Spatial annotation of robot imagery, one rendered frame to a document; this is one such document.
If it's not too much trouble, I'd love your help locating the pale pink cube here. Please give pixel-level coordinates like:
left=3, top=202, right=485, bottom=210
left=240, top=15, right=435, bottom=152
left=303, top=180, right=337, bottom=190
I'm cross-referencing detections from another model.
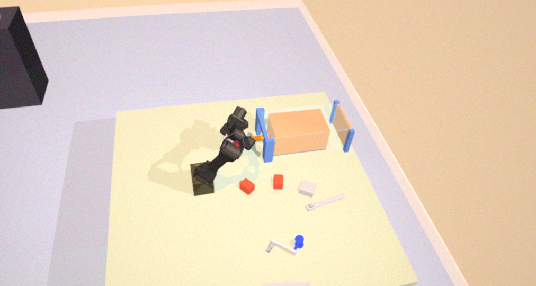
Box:
left=299, top=180, right=317, bottom=198

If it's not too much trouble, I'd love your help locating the crank handle with blue knob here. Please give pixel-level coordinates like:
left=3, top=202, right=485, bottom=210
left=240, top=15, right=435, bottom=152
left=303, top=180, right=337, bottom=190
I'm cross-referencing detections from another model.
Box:
left=266, top=235, right=304, bottom=255

